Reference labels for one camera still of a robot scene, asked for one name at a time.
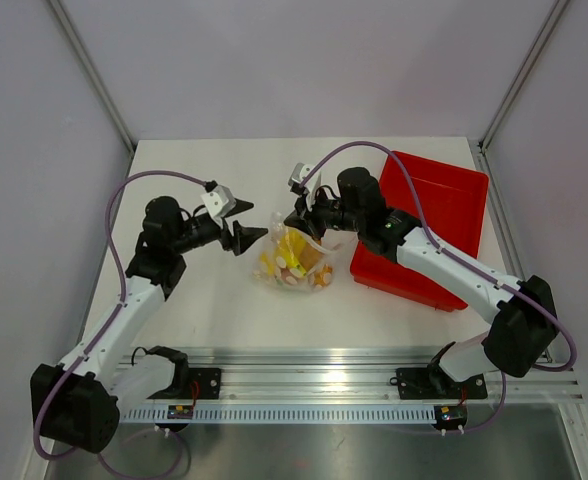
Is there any red plastic tray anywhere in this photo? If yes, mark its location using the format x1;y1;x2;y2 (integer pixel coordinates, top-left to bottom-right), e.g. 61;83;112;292
348;149;490;314

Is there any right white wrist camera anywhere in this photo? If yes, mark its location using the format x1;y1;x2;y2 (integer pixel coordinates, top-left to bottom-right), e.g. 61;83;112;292
288;162;322;210

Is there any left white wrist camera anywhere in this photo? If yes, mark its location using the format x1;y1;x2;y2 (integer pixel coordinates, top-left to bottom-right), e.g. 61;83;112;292
201;181;237;228

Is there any left aluminium frame post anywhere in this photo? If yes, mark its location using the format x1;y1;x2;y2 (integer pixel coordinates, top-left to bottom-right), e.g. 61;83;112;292
44;0;137;158

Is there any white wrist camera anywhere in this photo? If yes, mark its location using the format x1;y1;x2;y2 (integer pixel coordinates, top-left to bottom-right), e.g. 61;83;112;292
288;162;322;210
201;181;237;228

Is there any aluminium frame post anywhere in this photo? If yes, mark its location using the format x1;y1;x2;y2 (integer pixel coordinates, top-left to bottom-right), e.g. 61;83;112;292
44;0;137;158
478;0;572;154

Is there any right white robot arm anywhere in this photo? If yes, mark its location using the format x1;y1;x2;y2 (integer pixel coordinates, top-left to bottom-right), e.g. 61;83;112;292
285;163;559;397

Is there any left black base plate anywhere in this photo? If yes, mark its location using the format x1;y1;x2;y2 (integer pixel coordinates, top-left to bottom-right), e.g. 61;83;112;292
149;367;222;401

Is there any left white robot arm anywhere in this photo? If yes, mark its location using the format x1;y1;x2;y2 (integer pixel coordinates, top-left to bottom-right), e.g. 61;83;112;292
30;187;268;453

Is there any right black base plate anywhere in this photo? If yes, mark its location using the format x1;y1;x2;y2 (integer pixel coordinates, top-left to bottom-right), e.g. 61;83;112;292
389;366;488;400

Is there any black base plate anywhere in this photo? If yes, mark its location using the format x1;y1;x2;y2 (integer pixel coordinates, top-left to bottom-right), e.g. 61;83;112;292
389;366;488;400
149;367;222;401

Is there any clear zip top bag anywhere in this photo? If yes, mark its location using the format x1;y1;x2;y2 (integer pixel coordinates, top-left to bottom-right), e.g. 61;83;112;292
251;212;356;293

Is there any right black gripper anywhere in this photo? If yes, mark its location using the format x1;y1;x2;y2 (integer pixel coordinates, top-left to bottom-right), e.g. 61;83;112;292
286;184;365;242

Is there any yellow banana bunch toy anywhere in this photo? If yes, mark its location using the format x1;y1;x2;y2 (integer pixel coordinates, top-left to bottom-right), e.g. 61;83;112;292
258;227;307;278

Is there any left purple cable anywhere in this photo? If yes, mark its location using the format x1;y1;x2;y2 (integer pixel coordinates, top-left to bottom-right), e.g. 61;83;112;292
32;170;218;475

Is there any right aluminium frame post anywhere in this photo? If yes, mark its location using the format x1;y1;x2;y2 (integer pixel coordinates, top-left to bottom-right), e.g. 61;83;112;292
478;0;572;154

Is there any purple cable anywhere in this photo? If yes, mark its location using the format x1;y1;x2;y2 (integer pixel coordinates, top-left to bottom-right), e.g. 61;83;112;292
32;170;218;475
298;141;578;435

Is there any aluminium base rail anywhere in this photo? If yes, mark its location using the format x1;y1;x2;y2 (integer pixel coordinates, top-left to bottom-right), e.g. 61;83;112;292
170;347;584;404

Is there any white slotted cable duct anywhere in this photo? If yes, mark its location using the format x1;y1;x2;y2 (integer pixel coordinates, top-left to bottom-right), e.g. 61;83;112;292
122;404;436;425

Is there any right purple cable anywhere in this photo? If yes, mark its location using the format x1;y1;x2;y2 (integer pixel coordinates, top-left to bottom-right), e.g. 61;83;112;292
298;141;578;435

